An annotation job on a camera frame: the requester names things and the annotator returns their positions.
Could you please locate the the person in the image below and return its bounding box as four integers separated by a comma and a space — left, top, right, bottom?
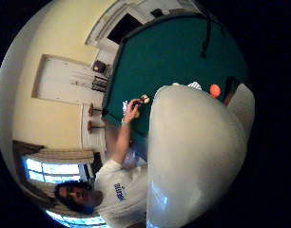
53, 98, 150, 228

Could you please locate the white rounded object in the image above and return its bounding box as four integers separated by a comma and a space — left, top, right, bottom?
226, 83, 257, 136

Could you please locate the white framed dark doorway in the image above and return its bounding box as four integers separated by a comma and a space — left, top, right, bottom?
85, 0, 159, 47

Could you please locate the small black box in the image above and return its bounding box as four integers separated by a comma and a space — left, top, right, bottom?
92, 60, 107, 74

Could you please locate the brown bar stool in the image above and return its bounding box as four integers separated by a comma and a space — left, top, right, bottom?
87, 120, 107, 135
87, 103, 106, 118

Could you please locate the small dark and beige object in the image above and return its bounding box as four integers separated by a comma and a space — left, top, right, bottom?
138, 93, 151, 105

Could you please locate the beige window curtain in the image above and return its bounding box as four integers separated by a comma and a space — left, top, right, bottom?
11, 140, 96, 165

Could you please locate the white striped object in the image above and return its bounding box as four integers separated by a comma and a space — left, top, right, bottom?
186, 81, 203, 91

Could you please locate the bright window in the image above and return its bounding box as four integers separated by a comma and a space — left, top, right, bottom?
23, 156, 89, 185

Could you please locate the dark upright object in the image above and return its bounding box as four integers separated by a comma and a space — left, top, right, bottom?
223, 75, 241, 107

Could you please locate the white recessed wall panel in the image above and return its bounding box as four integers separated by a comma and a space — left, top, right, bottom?
30, 53, 106, 107

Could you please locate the orange ball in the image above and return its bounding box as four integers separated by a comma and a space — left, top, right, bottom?
208, 83, 222, 99

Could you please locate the dark slatted rack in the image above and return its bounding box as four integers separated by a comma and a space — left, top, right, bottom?
91, 75, 109, 93

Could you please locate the black cable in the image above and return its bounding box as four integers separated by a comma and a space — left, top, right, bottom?
199, 9, 226, 59

